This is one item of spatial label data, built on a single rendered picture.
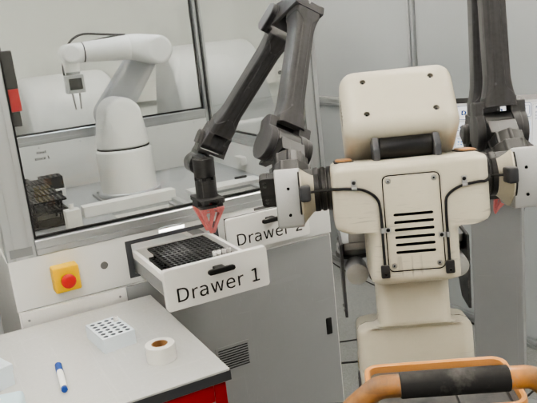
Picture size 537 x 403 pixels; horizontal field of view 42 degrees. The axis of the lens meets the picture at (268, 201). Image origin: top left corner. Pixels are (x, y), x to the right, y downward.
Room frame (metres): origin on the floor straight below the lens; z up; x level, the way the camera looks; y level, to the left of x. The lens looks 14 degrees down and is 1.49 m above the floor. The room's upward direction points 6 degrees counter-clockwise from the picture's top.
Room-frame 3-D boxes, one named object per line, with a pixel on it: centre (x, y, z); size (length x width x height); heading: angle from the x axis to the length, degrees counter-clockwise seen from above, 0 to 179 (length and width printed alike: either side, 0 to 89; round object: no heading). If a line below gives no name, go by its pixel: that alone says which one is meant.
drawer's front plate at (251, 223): (2.15, 0.01, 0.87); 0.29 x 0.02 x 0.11; 116
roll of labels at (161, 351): (1.52, 0.29, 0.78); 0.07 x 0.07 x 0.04
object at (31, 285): (2.46, 0.47, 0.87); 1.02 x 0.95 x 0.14; 116
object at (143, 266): (1.91, 0.24, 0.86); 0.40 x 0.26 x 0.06; 26
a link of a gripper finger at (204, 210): (1.83, 0.16, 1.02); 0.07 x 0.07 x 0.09; 23
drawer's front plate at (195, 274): (1.72, 0.15, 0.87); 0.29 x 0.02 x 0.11; 116
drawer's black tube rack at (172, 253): (1.90, 0.24, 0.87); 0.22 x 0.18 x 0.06; 26
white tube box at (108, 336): (1.65, 0.43, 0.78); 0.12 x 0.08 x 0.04; 32
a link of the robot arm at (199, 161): (1.84, 0.16, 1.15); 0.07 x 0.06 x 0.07; 21
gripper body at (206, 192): (1.83, 0.16, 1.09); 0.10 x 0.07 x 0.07; 23
